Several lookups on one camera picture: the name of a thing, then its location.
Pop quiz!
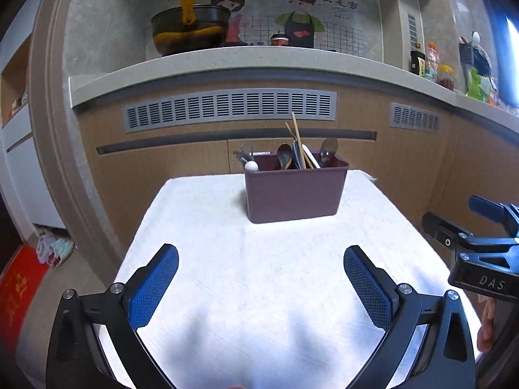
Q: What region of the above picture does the white tablecloth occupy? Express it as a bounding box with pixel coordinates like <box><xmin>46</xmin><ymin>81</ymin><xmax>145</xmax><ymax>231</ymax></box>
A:
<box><xmin>95</xmin><ymin>169</ymin><xmax>483</xmax><ymax>389</ymax></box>

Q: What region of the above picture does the cartoon wall poster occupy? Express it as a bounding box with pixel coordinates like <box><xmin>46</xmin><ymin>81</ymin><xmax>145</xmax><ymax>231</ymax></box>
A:
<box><xmin>168</xmin><ymin>0</ymin><xmax>366</xmax><ymax>55</ymax></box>

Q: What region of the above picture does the dark blue hanging holder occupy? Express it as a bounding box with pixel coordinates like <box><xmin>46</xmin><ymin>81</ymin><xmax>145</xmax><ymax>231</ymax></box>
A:
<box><xmin>459</xmin><ymin>31</ymin><xmax>478</xmax><ymax>67</ymax></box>

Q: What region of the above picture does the small grey vent grille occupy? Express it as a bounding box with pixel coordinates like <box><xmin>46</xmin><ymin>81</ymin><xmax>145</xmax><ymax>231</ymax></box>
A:
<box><xmin>390</xmin><ymin>102</ymin><xmax>441</xmax><ymax>134</ymax></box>

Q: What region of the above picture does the maroon utensil holder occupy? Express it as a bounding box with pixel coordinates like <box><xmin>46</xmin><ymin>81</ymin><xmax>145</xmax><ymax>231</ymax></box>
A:
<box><xmin>243</xmin><ymin>154</ymin><xmax>350</xmax><ymax>224</ymax></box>

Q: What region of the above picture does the crumpled cloth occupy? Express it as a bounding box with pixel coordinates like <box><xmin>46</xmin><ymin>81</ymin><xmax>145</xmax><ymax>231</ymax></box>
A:
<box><xmin>36</xmin><ymin>231</ymin><xmax>76</xmax><ymax>270</ymax></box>

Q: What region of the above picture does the dark brown spoon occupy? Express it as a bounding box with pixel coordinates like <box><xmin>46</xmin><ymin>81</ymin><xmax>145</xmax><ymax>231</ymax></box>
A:
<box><xmin>277</xmin><ymin>143</ymin><xmax>293</xmax><ymax>170</ymax></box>

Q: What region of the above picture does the wooden chopstick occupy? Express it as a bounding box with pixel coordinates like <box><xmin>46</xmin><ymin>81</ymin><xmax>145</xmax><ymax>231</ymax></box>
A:
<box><xmin>284</xmin><ymin>122</ymin><xmax>301</xmax><ymax>147</ymax></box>
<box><xmin>291</xmin><ymin>111</ymin><xmax>315</xmax><ymax>170</ymax></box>

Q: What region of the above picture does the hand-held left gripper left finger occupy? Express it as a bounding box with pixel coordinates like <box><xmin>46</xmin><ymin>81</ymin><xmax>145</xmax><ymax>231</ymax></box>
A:
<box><xmin>46</xmin><ymin>244</ymin><xmax>180</xmax><ymax>389</ymax></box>

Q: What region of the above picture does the clear bottle with orange cap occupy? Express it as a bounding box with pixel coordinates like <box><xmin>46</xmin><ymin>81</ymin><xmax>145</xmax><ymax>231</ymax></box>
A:
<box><xmin>426</xmin><ymin>42</ymin><xmax>441</xmax><ymax>82</ymax></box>

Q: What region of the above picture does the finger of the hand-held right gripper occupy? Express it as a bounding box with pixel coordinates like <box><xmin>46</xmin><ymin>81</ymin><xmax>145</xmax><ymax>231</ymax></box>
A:
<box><xmin>469</xmin><ymin>195</ymin><xmax>519</xmax><ymax>238</ymax></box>
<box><xmin>421</xmin><ymin>211</ymin><xmax>519</xmax><ymax>269</ymax></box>

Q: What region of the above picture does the wide grey vent grille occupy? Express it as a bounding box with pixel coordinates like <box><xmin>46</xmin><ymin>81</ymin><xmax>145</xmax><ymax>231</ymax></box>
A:
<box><xmin>122</xmin><ymin>89</ymin><xmax>338</xmax><ymax>134</ymax></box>

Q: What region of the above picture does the blue spoon with wooden handle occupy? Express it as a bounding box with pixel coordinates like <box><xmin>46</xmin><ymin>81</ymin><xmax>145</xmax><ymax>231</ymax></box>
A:
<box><xmin>292</xmin><ymin>140</ymin><xmax>308</xmax><ymax>170</ymax></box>

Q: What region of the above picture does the green plastic bag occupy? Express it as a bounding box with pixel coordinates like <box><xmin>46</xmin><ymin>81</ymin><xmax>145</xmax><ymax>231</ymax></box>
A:
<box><xmin>466</xmin><ymin>69</ymin><xmax>494</xmax><ymax>102</ymax></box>

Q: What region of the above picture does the light stone countertop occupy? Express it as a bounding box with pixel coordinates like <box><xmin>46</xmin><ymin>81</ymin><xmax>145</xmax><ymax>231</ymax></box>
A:
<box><xmin>68</xmin><ymin>45</ymin><xmax>519</xmax><ymax>130</ymax></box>

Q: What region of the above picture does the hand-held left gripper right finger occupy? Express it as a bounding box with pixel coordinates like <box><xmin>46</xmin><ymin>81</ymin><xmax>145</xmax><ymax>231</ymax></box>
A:
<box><xmin>343</xmin><ymin>245</ymin><xmax>476</xmax><ymax>389</ymax></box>

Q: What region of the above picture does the red floor mat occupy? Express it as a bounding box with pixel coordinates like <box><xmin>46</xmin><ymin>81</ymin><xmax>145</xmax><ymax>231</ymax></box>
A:
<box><xmin>0</xmin><ymin>245</ymin><xmax>49</xmax><ymax>353</ymax></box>

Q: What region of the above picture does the white shelf cabinet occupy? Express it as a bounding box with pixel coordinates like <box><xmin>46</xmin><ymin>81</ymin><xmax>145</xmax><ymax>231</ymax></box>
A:
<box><xmin>0</xmin><ymin>0</ymin><xmax>67</xmax><ymax>230</ymax></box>

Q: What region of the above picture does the wooden door frame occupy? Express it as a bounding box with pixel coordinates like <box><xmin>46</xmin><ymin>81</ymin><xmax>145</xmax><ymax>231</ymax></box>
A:
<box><xmin>26</xmin><ymin>0</ymin><xmax>122</xmax><ymax>258</ymax></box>

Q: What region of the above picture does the red jar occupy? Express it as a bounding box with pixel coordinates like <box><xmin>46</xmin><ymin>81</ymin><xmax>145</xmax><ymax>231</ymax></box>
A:
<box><xmin>438</xmin><ymin>64</ymin><xmax>455</xmax><ymax>90</ymax></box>

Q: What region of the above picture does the wooden kitchen cabinet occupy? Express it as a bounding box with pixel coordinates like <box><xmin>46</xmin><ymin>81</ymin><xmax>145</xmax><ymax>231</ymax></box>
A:
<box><xmin>73</xmin><ymin>77</ymin><xmax>519</xmax><ymax>260</ymax></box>

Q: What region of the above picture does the person's right hand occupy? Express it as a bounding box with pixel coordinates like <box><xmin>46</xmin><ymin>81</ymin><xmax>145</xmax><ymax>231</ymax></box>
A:
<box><xmin>477</xmin><ymin>298</ymin><xmax>498</xmax><ymax>353</ymax></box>

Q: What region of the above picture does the black pot with yellow handles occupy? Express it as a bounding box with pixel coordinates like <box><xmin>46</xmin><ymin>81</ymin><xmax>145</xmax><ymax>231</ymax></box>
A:
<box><xmin>151</xmin><ymin>0</ymin><xmax>232</xmax><ymax>56</ymax></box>

